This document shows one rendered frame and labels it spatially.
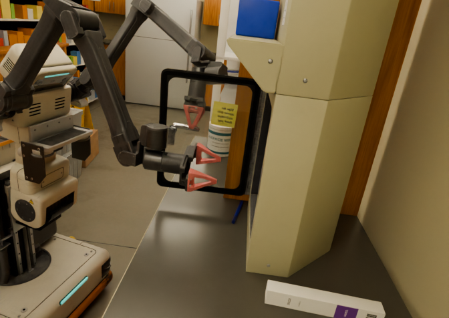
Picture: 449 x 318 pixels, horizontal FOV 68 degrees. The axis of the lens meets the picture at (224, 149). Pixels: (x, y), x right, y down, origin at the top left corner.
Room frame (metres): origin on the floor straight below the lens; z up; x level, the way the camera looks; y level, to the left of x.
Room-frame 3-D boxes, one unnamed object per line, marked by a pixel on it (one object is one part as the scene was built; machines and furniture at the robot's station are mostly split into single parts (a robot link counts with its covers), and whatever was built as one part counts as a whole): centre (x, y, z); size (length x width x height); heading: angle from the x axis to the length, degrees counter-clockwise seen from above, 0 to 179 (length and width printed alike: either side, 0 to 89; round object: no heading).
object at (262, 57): (0.85, -0.04, 1.46); 0.32 x 0.11 x 0.10; 178
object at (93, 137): (3.18, 1.54, 0.14); 0.41 x 0.32 x 0.28; 4
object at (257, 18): (0.94, -0.04, 1.56); 0.10 x 0.10 x 0.09; 88
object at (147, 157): (0.83, 0.19, 1.17); 0.07 x 0.06 x 0.07; 88
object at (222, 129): (1.00, 0.06, 1.19); 0.30 x 0.01 x 0.40; 90
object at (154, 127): (0.85, 0.22, 1.20); 0.12 x 0.09 x 0.11; 72
